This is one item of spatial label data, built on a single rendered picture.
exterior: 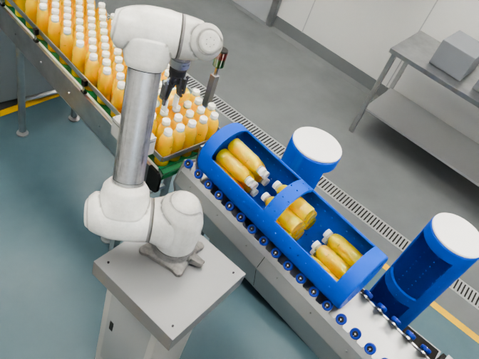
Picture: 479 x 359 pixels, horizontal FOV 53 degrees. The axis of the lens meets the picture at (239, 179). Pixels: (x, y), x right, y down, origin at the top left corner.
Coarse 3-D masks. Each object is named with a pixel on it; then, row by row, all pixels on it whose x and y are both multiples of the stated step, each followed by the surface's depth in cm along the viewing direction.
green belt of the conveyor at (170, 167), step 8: (16, 16) 284; (24, 24) 281; (32, 32) 278; (40, 40) 274; (56, 56) 268; (80, 80) 259; (96, 96) 254; (192, 152) 245; (152, 160) 233; (160, 168) 231; (168, 168) 233; (176, 168) 235; (168, 176) 234
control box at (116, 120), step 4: (116, 116) 217; (120, 116) 218; (116, 120) 215; (112, 124) 219; (116, 124) 216; (112, 128) 220; (116, 128) 218; (112, 132) 222; (116, 132) 219; (152, 132) 217; (116, 136) 220; (152, 136) 215; (152, 140) 214; (152, 144) 216; (152, 148) 218; (148, 152) 219; (152, 152) 221
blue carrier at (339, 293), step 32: (224, 128) 212; (224, 192) 213; (288, 192) 196; (256, 224) 205; (320, 224) 214; (352, 224) 196; (288, 256) 197; (384, 256) 186; (320, 288) 190; (352, 288) 179
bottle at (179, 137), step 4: (172, 132) 227; (176, 132) 226; (180, 132) 226; (184, 132) 227; (176, 136) 226; (180, 136) 226; (184, 136) 227; (176, 140) 227; (180, 140) 227; (184, 140) 229; (176, 144) 228; (180, 144) 229; (172, 148) 230; (176, 148) 230; (180, 148) 231; (172, 152) 232; (172, 160) 236; (176, 160) 236
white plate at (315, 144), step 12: (300, 132) 259; (312, 132) 262; (324, 132) 266; (300, 144) 252; (312, 144) 255; (324, 144) 258; (336, 144) 261; (312, 156) 248; (324, 156) 251; (336, 156) 254
